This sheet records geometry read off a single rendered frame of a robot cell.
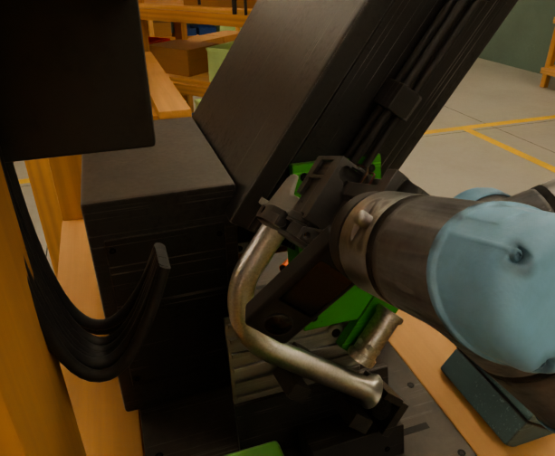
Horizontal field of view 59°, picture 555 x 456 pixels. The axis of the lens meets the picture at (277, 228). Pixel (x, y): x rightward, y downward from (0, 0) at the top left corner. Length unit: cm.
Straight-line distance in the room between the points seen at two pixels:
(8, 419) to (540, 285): 27
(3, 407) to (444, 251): 24
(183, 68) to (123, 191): 309
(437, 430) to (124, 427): 45
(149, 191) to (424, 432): 50
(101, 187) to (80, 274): 54
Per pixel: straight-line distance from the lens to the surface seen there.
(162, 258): 42
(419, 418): 78
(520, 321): 23
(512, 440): 78
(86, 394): 87
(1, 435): 32
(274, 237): 53
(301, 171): 57
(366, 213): 32
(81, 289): 110
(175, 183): 61
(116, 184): 63
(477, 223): 25
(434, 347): 90
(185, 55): 364
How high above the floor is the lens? 148
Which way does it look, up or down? 29 degrees down
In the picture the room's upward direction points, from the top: straight up
